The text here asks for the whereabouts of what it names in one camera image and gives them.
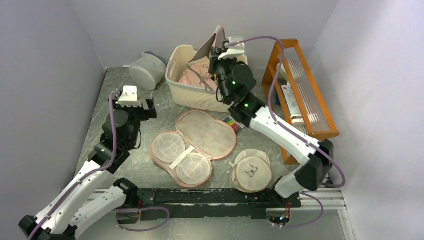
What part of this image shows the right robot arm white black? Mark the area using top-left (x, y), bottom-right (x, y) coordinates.
top-left (209, 46), bottom-right (334, 207)

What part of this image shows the floral mesh laundry bag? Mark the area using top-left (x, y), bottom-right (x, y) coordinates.
top-left (149, 109), bottom-right (237, 188)

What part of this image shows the marker pen pack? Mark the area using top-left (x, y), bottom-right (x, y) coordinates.
top-left (223, 116), bottom-right (246, 135)

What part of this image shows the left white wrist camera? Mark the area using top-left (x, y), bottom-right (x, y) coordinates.
top-left (117, 85), bottom-right (142, 107)

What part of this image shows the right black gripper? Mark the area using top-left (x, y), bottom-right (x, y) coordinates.
top-left (207, 46), bottom-right (237, 103)

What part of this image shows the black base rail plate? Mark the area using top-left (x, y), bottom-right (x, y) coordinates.
top-left (121, 188), bottom-right (301, 221)

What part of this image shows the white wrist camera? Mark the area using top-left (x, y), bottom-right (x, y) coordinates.
top-left (117, 85), bottom-right (142, 107)
top-left (218, 36), bottom-right (246, 60)

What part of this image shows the cream plastic laundry basket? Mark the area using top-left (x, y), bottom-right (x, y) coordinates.
top-left (165, 45), bottom-right (230, 113)

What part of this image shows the white box in rack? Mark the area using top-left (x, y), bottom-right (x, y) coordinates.
top-left (281, 85), bottom-right (302, 118)

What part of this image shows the grey round mesh bag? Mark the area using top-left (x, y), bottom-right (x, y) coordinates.
top-left (128, 51), bottom-right (167, 91)

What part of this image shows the orange wooden rack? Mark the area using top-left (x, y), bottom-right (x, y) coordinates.
top-left (261, 38), bottom-right (341, 164)

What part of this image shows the taupe grey bra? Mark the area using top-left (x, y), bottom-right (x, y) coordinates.
top-left (186, 25), bottom-right (227, 93)

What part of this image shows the pink cloth in basket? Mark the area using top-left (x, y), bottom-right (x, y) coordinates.
top-left (178, 64), bottom-right (217, 92)

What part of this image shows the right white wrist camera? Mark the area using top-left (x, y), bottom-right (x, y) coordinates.
top-left (218, 36), bottom-right (246, 60)

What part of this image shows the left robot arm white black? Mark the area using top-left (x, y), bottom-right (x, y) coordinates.
top-left (18, 96), bottom-right (158, 240)

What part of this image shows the beige round glasses pouch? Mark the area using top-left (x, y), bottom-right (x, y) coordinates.
top-left (230, 148), bottom-right (273, 193)

